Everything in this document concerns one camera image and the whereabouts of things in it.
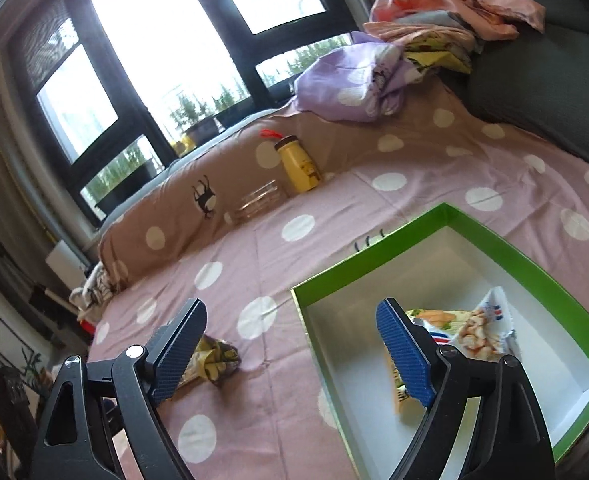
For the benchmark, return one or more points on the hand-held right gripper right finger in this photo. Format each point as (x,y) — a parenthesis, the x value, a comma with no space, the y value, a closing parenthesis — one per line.
(404,355)

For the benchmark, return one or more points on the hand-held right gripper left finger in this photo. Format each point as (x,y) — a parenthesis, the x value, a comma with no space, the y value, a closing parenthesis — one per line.
(179,355)

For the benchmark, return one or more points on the yellow rice cracker packet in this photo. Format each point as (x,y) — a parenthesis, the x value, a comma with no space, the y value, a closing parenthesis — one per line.
(397,391)

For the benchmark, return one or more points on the yellow brown snack packet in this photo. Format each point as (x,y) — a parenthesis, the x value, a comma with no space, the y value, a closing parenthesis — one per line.
(219,360)

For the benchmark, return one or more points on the white blue nut packet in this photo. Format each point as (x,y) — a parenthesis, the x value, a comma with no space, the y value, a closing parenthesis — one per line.
(479,330)

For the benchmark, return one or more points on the green cardboard box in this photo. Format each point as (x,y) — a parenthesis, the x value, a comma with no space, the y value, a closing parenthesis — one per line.
(474,270)

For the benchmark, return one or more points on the white black striped cloth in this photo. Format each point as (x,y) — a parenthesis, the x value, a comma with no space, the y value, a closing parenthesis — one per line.
(94,287)

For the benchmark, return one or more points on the pink dotted bed sheet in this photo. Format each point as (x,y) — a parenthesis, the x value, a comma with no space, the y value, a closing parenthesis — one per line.
(274,270)

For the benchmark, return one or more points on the brown polka-dot pillow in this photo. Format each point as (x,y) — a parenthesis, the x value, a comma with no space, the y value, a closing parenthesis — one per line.
(174,220)

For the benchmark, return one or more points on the green houseplant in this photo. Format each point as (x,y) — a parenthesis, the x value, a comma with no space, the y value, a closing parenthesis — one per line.
(29,367)

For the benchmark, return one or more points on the clear glass jar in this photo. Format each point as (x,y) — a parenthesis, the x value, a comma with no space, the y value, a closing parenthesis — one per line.
(257,202)

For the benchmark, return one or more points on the dark outdoor planter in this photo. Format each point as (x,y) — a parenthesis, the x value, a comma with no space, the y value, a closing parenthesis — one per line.
(124,185)
(199,130)

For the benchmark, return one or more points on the purple dotted cloth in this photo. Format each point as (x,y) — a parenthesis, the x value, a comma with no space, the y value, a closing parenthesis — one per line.
(344,85)

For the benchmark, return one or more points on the yellow printed cloth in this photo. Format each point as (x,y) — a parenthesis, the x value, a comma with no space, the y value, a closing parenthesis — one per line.
(439,47)

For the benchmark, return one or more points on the dark grey cushion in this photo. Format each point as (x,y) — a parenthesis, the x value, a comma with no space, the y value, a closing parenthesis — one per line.
(539,70)

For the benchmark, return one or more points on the pink orange cloth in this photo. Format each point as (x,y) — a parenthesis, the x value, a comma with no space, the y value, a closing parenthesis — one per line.
(424,0)

